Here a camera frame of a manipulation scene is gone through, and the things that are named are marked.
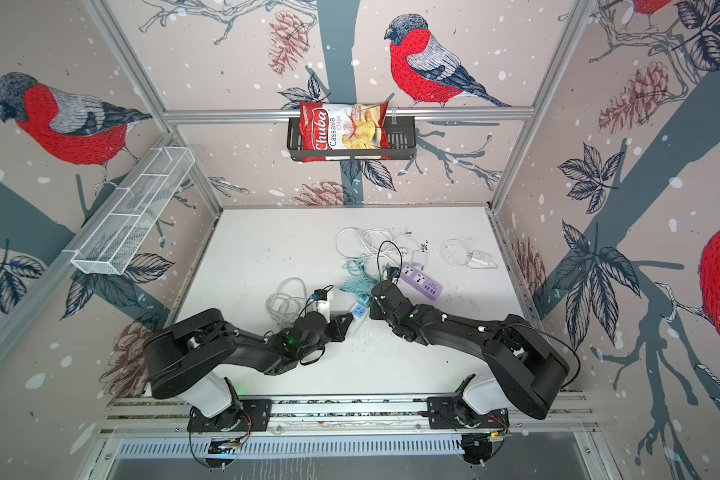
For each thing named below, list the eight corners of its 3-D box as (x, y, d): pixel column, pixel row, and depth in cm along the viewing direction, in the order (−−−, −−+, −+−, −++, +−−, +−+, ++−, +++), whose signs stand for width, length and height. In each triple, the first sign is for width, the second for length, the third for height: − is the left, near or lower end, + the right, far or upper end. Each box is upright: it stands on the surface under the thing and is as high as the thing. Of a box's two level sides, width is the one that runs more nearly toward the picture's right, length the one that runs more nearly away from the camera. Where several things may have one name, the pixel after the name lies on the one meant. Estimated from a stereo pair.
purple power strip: (394, 276, 101) (395, 273, 100) (405, 264, 105) (405, 261, 103) (434, 303, 95) (435, 299, 93) (444, 289, 98) (445, 286, 96)
